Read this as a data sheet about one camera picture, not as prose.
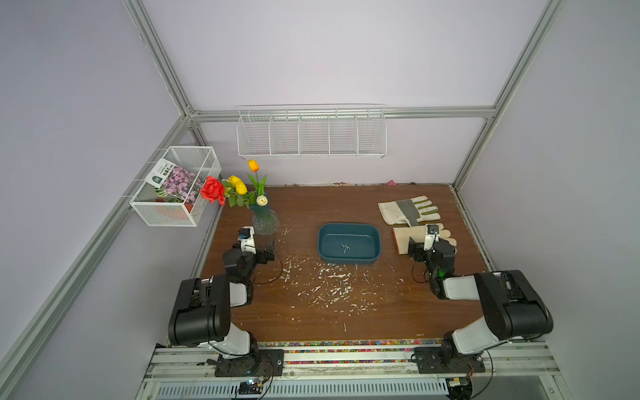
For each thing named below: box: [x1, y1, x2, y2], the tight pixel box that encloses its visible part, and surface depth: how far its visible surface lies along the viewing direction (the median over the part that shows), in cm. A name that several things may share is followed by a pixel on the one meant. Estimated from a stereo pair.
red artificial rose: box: [200, 175, 226, 206], surface depth 71 cm
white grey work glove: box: [377, 195, 441, 227], surface depth 114 cm
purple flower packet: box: [145, 157, 205, 204], surface depth 75 cm
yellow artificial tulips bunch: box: [221, 159, 269, 209], surface depth 82 cm
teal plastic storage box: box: [317, 222, 382, 265], surface depth 101 cm
